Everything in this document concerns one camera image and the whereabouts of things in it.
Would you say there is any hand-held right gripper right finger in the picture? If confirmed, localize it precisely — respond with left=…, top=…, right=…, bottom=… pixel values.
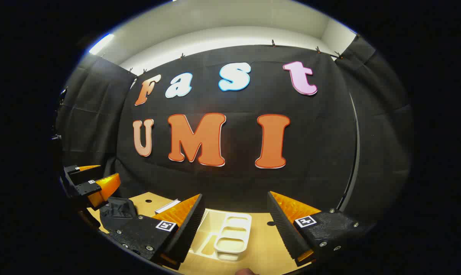
left=267, top=191, right=376, bottom=267

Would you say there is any portrait cover book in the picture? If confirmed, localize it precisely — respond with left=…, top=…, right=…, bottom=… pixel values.
left=154, top=199, right=181, bottom=214

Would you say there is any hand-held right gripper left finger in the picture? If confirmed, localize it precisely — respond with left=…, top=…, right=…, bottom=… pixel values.
left=107, top=194, right=207, bottom=266

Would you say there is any black schoolbag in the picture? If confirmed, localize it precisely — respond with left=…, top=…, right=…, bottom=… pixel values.
left=99, top=197, right=139, bottom=230

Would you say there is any grey backdrop stand pole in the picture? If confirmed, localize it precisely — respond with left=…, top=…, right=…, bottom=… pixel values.
left=337, top=93, right=361, bottom=210

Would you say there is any white plastic bookshelf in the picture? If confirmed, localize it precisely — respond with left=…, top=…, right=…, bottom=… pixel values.
left=188, top=208, right=253, bottom=262

